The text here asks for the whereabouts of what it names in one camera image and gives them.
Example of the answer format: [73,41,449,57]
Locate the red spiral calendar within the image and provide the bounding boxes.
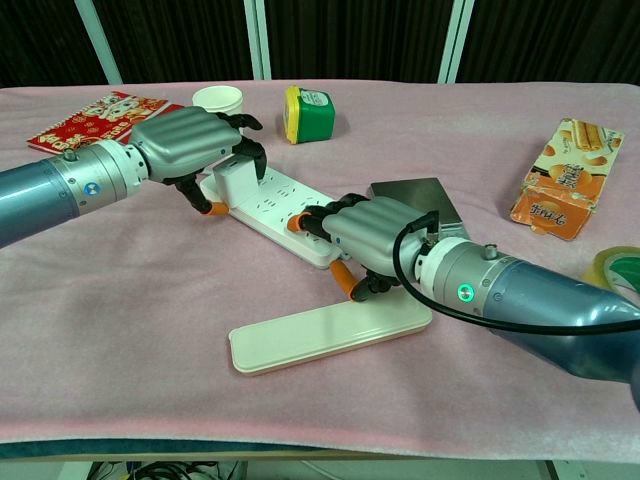
[26,90,189,155]

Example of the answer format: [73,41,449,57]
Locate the black pleated curtain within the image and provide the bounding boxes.
[0,0,640,89]

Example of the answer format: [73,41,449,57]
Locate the white power strip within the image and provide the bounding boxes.
[198,167,351,267]

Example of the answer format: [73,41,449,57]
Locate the green tub with yellow lid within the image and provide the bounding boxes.
[283,84,337,146]

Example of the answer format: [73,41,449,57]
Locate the yellow-green tape roll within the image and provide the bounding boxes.
[579,245,640,304]

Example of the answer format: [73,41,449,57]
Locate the white paper cup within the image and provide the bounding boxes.
[192,85,245,117]

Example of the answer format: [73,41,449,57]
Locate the white plug adapter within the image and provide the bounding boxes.
[212,155,260,211]

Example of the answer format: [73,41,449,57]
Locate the pink table cloth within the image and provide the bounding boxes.
[0,79,640,451]

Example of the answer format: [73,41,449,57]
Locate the white frame post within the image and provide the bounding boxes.
[437,0,476,84]
[74,0,124,85]
[243,0,274,81]

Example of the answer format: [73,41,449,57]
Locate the orange snack box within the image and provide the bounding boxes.
[509,118,626,242]

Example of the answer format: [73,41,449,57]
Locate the white flat paddle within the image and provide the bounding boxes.
[228,288,434,375]

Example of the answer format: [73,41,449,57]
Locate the silver digital scale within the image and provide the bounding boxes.
[369,176,471,241]

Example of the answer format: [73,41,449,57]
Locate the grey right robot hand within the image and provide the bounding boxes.
[285,192,440,304]

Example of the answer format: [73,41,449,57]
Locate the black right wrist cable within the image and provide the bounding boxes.
[392,210,640,334]

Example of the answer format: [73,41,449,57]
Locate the black floor cables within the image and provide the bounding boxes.
[89,459,241,480]

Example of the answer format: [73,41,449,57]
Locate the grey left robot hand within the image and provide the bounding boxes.
[130,105,269,217]

